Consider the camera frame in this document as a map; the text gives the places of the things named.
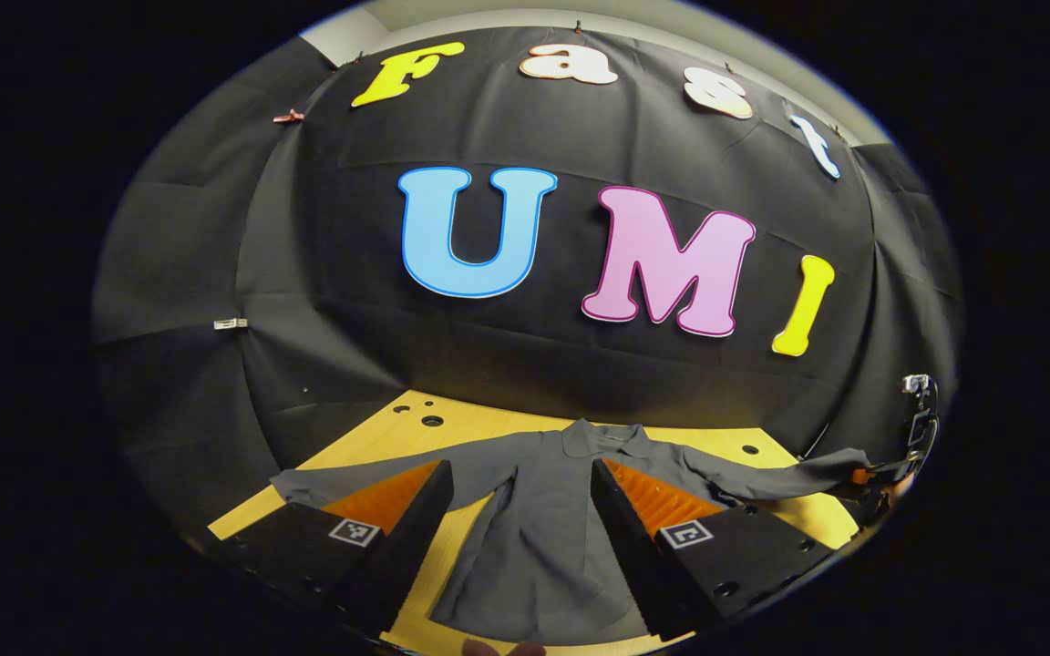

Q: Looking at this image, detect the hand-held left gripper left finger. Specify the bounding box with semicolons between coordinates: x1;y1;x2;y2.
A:
215;458;456;636

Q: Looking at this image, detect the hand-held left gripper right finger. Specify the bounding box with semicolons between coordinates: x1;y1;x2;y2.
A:
589;456;840;643

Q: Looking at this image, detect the grey button shirt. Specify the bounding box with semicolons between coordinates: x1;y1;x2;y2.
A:
270;417;872;646

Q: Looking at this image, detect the black backdrop cloth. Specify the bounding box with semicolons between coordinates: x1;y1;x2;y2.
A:
90;26;963;548

